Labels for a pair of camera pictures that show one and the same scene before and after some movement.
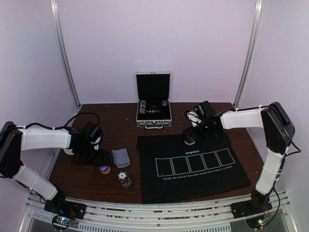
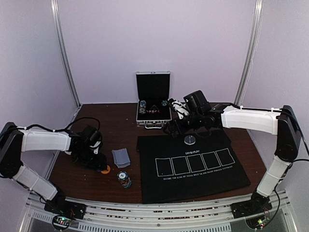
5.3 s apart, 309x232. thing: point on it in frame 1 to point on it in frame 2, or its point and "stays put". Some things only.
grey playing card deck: (121, 158) stays put
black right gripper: (189, 135) to (177, 125)
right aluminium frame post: (259, 9) stays put
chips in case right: (164, 103) stays put
